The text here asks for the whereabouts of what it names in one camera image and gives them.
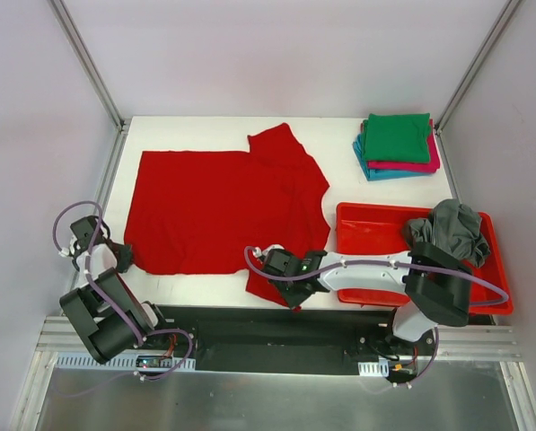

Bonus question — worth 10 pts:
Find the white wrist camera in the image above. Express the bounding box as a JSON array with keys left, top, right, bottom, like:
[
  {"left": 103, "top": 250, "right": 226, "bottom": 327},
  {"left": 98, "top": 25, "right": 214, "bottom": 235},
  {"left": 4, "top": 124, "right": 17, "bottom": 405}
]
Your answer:
[
  {"left": 58, "top": 238, "right": 81, "bottom": 259},
  {"left": 252, "top": 244, "right": 284, "bottom": 261}
]

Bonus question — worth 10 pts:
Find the white cable duct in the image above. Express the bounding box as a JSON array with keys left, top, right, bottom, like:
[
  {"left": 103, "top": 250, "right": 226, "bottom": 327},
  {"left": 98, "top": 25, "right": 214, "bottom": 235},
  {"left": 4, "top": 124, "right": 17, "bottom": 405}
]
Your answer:
[
  {"left": 357, "top": 358, "right": 390, "bottom": 378},
  {"left": 56, "top": 353, "right": 196, "bottom": 374}
]

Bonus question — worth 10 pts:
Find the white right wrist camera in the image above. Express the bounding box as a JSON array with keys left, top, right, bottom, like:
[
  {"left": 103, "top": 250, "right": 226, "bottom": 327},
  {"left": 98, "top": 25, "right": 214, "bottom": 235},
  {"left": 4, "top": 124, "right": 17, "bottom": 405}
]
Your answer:
[{"left": 252, "top": 244, "right": 284, "bottom": 261}]

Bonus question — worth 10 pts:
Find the right white cable duct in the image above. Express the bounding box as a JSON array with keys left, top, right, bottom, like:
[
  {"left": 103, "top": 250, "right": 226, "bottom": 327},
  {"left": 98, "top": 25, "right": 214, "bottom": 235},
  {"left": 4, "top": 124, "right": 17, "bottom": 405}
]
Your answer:
[{"left": 357, "top": 358, "right": 390, "bottom": 378}]

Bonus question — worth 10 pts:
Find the aluminium frame post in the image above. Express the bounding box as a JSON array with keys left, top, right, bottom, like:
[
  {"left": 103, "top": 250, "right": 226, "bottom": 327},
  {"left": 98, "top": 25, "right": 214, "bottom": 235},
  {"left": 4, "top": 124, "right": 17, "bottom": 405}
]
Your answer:
[
  {"left": 435, "top": 0, "right": 525, "bottom": 133},
  {"left": 47, "top": 0, "right": 125, "bottom": 130}
]

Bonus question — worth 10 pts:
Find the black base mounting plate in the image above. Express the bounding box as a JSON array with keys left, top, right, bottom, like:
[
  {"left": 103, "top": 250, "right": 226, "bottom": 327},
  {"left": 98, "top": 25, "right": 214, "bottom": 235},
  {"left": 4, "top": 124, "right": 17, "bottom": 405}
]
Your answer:
[{"left": 160, "top": 305, "right": 435, "bottom": 375}]

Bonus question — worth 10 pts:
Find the magenta folded t-shirt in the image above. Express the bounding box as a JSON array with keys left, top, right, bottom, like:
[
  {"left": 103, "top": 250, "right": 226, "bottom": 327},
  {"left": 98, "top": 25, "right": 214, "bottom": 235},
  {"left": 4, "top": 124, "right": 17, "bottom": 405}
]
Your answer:
[{"left": 361, "top": 118, "right": 440, "bottom": 174}]

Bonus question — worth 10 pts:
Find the right aluminium frame post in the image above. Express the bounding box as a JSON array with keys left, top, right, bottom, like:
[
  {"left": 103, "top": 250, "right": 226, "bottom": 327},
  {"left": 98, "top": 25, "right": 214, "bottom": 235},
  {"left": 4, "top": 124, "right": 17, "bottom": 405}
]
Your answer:
[{"left": 435, "top": 0, "right": 525, "bottom": 133}]

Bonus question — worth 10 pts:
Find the red plastic tray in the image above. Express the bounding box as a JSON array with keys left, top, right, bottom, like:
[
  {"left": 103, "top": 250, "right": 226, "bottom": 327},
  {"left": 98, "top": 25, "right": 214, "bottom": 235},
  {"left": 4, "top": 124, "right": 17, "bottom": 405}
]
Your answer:
[{"left": 336, "top": 202, "right": 514, "bottom": 315}]

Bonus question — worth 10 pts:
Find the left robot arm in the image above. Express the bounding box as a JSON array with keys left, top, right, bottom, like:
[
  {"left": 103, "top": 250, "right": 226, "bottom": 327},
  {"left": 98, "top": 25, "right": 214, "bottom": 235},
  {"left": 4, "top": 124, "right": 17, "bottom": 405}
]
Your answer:
[{"left": 59, "top": 215, "right": 171, "bottom": 365}]

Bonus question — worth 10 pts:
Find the left aluminium frame post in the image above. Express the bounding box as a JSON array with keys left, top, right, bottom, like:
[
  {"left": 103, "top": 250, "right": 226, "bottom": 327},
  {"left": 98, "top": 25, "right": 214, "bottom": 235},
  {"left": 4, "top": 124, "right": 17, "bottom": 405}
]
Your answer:
[{"left": 47, "top": 0, "right": 125, "bottom": 130}]

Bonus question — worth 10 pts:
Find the red t-shirt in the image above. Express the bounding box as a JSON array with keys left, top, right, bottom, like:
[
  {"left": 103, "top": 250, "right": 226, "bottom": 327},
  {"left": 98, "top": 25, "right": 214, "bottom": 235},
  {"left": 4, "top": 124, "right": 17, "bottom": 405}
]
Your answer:
[{"left": 123, "top": 121, "right": 332, "bottom": 313}]

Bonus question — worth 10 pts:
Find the teal folded t-shirt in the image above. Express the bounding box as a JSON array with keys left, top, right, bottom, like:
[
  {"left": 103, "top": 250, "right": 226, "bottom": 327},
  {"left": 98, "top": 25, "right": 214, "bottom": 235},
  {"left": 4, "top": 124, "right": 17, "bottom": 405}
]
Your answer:
[{"left": 352, "top": 134, "right": 427, "bottom": 181}]

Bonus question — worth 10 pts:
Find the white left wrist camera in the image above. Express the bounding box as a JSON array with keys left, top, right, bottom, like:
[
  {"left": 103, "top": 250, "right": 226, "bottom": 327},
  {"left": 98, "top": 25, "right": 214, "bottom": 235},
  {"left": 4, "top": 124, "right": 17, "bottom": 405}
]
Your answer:
[{"left": 58, "top": 238, "right": 81, "bottom": 259}]

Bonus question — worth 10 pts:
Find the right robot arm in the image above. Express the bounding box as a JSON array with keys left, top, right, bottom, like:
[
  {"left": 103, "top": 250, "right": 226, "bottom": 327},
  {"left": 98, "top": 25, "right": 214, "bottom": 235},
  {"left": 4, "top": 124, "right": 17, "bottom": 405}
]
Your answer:
[{"left": 252, "top": 242, "right": 472, "bottom": 355}]

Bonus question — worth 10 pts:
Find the grey crumpled t-shirt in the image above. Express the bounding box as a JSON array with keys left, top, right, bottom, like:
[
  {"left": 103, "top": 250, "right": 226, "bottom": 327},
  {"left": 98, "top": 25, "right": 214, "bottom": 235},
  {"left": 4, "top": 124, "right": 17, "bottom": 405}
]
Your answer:
[{"left": 401, "top": 198, "right": 491, "bottom": 268}]

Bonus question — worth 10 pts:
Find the left white cable duct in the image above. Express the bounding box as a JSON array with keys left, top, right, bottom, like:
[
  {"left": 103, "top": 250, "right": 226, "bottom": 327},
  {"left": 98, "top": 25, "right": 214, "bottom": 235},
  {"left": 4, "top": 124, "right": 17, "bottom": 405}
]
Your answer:
[{"left": 56, "top": 353, "right": 196, "bottom": 374}]

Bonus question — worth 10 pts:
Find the green folded t-shirt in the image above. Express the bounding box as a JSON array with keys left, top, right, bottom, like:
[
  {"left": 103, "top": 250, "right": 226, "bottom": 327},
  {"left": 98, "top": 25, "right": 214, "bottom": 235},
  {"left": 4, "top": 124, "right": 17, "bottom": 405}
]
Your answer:
[{"left": 364, "top": 113, "right": 431, "bottom": 163}]

